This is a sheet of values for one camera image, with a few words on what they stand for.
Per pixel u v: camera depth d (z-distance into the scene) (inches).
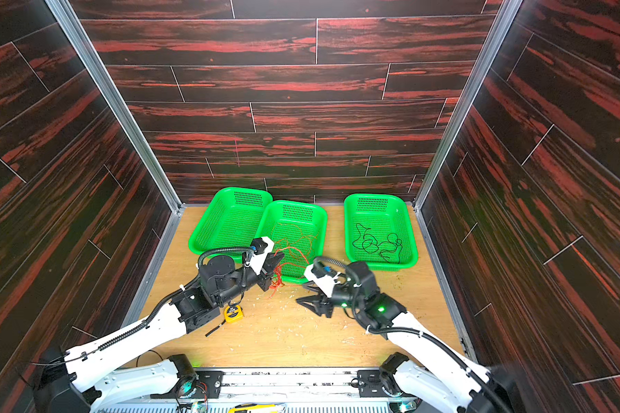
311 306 26.5
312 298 26.7
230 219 45.3
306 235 44.7
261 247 22.1
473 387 15.9
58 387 15.0
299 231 43.7
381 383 26.2
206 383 28.8
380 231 43.8
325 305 24.4
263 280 23.8
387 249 40.9
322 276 24.1
